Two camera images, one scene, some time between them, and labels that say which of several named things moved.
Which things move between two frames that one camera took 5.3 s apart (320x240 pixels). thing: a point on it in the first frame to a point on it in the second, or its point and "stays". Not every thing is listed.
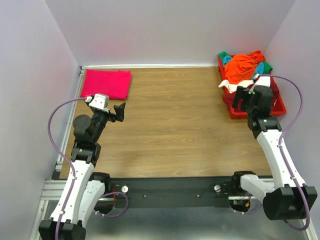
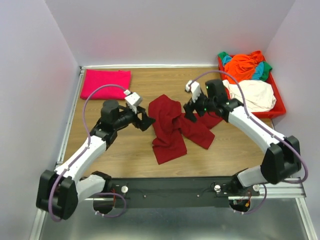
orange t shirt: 241,68 stays
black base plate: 176,191 stays
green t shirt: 267,67 stays
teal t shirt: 259,68 stays
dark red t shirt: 228,98 to 171,128
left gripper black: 119,110 to 146,121
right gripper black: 243,93 to 189,107
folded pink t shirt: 116,83 stays
